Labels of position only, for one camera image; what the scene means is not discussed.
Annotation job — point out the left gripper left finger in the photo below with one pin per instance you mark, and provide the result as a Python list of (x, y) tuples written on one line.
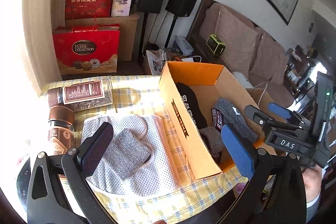
[(93, 148)]

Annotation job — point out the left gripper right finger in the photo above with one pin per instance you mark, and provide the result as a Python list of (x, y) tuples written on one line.
[(241, 150)]

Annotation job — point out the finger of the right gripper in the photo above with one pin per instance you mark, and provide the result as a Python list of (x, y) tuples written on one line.
[(263, 120), (286, 114)]

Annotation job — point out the light grey sock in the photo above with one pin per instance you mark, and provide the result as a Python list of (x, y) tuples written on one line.
[(126, 154)]

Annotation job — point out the brown label jar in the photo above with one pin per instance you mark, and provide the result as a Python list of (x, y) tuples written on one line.
[(61, 130), (82, 96)]

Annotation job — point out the snickers candy bar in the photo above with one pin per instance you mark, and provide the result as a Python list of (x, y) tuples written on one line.
[(218, 119)]

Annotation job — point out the white mesh vest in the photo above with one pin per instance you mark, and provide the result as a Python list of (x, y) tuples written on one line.
[(158, 176)]

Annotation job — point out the black sock white text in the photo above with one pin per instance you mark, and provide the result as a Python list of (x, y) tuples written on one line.
[(191, 104)]

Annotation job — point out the dark grey knit sock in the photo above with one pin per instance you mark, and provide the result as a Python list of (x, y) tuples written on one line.
[(232, 115)]

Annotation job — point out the person's right hand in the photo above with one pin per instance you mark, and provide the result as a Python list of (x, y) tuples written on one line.
[(312, 178)]

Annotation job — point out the brown cardboard clutter box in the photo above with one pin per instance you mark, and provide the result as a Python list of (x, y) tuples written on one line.
[(261, 98)]

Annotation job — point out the white round device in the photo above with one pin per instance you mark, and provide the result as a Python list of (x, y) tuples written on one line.
[(244, 82)]

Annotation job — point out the orange cardboard fruit box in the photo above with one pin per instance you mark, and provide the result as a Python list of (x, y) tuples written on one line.
[(209, 82)]

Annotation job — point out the yellow plaid tablecloth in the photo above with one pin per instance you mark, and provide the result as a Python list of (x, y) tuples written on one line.
[(140, 95)]

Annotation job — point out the green portable radio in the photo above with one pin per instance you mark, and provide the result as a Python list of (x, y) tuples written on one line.
[(215, 45)]

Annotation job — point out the beige sofa cushion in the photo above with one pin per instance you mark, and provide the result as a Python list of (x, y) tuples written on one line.
[(239, 36)]

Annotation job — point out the brown sofa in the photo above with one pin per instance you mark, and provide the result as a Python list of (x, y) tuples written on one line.
[(269, 60)]

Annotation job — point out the red chocolate gift bag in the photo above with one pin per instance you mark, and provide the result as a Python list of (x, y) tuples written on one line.
[(87, 49)]

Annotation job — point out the white blue small box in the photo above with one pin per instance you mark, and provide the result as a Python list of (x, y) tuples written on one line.
[(182, 46)]

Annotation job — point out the brown cardboard carton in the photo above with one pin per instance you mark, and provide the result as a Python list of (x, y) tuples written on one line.
[(128, 26)]

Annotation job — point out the right black speaker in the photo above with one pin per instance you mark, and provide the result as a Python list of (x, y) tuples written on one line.
[(179, 8)]

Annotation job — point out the white tissue roll pack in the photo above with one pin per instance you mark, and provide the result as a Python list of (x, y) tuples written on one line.
[(120, 8)]

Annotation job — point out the beige curtain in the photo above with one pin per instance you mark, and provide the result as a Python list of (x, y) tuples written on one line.
[(40, 18)]

